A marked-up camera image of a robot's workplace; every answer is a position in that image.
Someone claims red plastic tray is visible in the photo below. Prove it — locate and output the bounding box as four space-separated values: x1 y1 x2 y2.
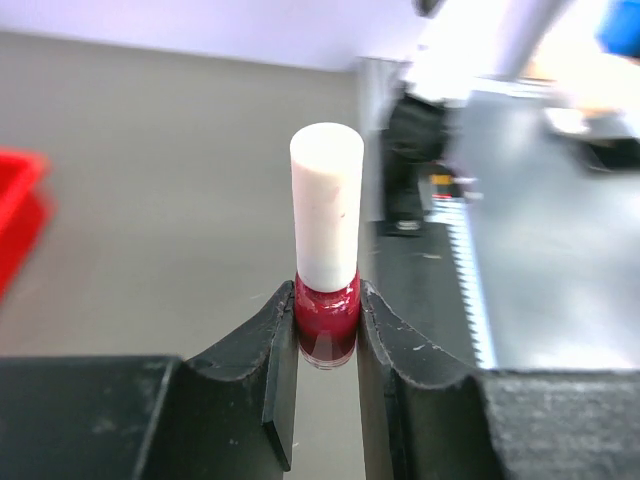
1 146 54 300

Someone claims red nail polish bottle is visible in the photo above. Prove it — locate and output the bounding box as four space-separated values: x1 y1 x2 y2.
294 272 361 370

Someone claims white nail polish brush cap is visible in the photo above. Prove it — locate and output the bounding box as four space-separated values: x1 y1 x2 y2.
290 122 364 293

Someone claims grey slotted cable duct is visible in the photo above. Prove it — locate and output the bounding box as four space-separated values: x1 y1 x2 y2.
428 195 498 369

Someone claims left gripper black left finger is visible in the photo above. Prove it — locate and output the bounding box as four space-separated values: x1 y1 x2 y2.
1 282 298 479

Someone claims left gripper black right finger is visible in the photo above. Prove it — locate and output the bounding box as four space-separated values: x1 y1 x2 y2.
357 282 639 479

